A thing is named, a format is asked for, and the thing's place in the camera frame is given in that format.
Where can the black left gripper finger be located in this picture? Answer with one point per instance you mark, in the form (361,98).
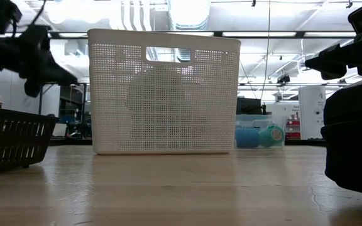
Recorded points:
(58,77)
(36,44)

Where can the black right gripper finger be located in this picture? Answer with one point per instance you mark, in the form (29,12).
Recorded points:
(344,55)
(328,67)

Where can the white perforated plastic basket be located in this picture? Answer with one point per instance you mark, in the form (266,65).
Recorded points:
(105,94)

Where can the teal bandage roll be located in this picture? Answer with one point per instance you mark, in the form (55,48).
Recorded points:
(270,136)

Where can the blue bandage roll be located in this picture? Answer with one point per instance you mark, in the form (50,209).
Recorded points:
(247,138)

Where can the black slotted plastic basket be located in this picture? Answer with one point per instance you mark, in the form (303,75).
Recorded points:
(11,141)

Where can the clear plastic bin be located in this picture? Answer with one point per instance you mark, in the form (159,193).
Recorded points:
(247,120)

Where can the white cabinet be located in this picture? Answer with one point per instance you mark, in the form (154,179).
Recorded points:
(311,110)

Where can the black ceiling-hung device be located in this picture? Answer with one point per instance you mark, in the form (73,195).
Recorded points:
(283,78)

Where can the black computer monitor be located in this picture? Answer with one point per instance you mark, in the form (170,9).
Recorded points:
(250,106)

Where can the black ceiling beam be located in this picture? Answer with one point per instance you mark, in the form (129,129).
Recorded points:
(218,34)

